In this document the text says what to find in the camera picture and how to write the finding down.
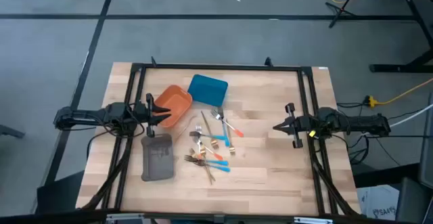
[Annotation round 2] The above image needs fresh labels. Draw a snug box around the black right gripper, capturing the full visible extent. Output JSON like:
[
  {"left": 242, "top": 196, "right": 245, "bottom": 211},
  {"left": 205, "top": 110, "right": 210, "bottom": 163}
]
[{"left": 273, "top": 102, "right": 319, "bottom": 149}]

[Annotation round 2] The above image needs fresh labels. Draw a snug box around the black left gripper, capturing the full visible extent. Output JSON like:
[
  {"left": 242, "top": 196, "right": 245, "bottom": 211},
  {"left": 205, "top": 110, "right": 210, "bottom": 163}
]
[{"left": 134, "top": 93, "right": 172, "bottom": 139}]

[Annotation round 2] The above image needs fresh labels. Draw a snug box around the silver fork orange handle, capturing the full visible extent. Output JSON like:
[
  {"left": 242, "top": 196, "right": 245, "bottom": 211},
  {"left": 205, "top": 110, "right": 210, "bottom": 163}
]
[
  {"left": 194, "top": 124, "right": 206, "bottom": 157},
  {"left": 192, "top": 136, "right": 224, "bottom": 162},
  {"left": 210, "top": 108, "right": 245, "bottom": 139}
]

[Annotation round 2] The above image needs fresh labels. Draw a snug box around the orange plastic bin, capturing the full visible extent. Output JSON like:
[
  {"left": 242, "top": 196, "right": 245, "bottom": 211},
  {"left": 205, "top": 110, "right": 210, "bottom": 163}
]
[{"left": 152, "top": 84, "right": 193, "bottom": 129}]

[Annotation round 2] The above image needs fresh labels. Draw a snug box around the grey plastic bin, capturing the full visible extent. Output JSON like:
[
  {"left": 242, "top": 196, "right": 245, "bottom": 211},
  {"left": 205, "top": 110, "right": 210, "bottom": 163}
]
[{"left": 140, "top": 133, "right": 176, "bottom": 182}]

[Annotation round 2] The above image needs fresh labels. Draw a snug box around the blue plastic bin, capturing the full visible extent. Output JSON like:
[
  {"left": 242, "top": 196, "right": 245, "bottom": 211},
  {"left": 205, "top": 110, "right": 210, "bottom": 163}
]
[{"left": 187, "top": 74, "right": 229, "bottom": 108}]

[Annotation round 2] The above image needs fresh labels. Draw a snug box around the black desk foot bar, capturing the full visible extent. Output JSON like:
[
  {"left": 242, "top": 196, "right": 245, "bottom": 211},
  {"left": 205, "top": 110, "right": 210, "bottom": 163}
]
[{"left": 353, "top": 162, "right": 420, "bottom": 188}]

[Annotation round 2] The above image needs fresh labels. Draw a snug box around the white cardboard box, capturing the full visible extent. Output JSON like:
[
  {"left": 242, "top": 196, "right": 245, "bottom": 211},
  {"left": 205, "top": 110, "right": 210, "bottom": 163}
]
[{"left": 357, "top": 184, "right": 400, "bottom": 221}]

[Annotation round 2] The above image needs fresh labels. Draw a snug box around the black tripod stand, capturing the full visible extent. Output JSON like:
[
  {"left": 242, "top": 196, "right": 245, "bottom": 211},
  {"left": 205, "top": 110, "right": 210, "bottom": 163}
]
[{"left": 324, "top": 0, "right": 363, "bottom": 28}]

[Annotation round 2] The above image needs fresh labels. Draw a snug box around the dark chair leg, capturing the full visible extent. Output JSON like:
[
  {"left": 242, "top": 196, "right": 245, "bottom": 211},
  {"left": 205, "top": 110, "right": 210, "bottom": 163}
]
[{"left": 0, "top": 124, "right": 26, "bottom": 139}]

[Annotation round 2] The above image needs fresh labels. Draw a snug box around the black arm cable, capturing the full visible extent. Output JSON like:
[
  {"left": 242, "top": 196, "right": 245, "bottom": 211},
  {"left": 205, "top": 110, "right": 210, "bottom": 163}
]
[{"left": 86, "top": 125, "right": 146, "bottom": 160}]

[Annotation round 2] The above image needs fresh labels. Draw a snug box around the black cable bundle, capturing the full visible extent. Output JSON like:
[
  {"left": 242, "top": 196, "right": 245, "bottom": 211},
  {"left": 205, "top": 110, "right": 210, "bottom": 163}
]
[
  {"left": 83, "top": 142, "right": 131, "bottom": 211},
  {"left": 313, "top": 159, "right": 359, "bottom": 217}
]

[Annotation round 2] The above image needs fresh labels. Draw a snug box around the black aluminium table frame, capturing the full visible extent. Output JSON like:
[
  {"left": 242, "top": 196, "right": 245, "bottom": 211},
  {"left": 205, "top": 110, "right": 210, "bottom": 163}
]
[{"left": 76, "top": 56, "right": 365, "bottom": 224}]

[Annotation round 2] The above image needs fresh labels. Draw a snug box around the yellow extension cord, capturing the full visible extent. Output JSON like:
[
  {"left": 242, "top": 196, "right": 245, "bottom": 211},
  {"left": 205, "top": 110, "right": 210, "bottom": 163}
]
[{"left": 363, "top": 77, "right": 433, "bottom": 109}]

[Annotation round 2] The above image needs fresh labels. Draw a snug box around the silver metal bracket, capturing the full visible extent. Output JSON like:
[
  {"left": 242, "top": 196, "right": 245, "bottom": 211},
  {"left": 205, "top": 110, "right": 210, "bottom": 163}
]
[
  {"left": 106, "top": 212, "right": 145, "bottom": 224},
  {"left": 293, "top": 217, "right": 334, "bottom": 224}
]

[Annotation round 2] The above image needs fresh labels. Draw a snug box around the black floor cable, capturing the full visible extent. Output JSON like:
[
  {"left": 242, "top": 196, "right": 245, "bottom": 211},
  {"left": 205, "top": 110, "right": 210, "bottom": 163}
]
[{"left": 367, "top": 135, "right": 433, "bottom": 139}]

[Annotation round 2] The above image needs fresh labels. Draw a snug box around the white cable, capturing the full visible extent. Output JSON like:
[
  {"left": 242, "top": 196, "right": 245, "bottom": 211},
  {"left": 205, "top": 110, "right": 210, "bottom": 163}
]
[{"left": 355, "top": 102, "right": 433, "bottom": 137}]

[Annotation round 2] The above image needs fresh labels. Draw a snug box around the black desk leg frame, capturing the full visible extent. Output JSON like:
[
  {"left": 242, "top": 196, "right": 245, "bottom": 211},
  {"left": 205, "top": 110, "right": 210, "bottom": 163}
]
[{"left": 340, "top": 0, "right": 433, "bottom": 74}]

